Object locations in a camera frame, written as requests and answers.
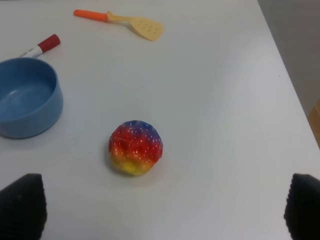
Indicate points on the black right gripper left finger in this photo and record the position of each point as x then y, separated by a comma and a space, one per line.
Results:
23, 209

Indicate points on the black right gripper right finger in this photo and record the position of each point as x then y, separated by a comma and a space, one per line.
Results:
302, 210

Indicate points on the blue plastic bowl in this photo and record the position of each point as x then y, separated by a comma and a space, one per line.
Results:
31, 99

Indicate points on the rainbow squishy ball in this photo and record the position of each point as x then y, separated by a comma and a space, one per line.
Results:
135, 147

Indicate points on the red whiteboard marker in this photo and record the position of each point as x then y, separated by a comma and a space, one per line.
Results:
44, 46

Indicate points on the orange-handled beige toy spatula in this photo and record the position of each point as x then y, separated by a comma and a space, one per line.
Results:
146, 28

